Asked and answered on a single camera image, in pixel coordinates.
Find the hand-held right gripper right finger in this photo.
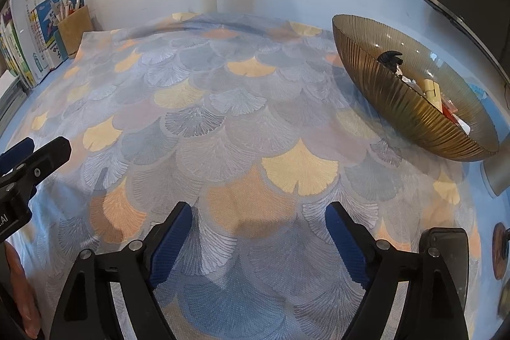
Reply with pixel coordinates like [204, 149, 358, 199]
[324, 201, 470, 340]

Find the cardboard pen holder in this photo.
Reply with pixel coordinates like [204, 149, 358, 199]
[56, 4, 94, 58]

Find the black computer mouse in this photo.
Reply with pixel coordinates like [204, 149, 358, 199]
[420, 228, 470, 321]

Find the bunch of pens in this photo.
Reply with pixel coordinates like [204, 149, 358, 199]
[56, 0, 85, 24]

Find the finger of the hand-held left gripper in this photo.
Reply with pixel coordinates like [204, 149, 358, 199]
[0, 137, 35, 175]
[0, 136, 72, 190]

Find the silver monitor stand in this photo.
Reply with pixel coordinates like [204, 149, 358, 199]
[484, 153, 510, 197]

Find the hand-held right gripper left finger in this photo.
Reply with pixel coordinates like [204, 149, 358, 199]
[48, 201, 194, 340]

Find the fan patterned tablecloth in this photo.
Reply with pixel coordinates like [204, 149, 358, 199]
[0, 11, 479, 340]

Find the brown round coaster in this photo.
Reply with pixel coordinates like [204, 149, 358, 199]
[492, 222, 510, 281]

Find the person's left hand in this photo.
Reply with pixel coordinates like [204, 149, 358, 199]
[6, 243, 43, 339]

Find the amber ribbed glass bowl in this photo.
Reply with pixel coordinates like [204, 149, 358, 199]
[332, 13, 500, 163]

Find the pale green object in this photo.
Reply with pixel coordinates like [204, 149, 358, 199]
[497, 280, 510, 319]

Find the yellow lighter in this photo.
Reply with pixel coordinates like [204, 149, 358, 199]
[422, 79, 443, 112]

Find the black toy dinosaur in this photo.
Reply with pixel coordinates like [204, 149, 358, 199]
[376, 50, 404, 76]

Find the row of books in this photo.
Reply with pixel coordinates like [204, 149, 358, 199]
[0, 0, 78, 88]

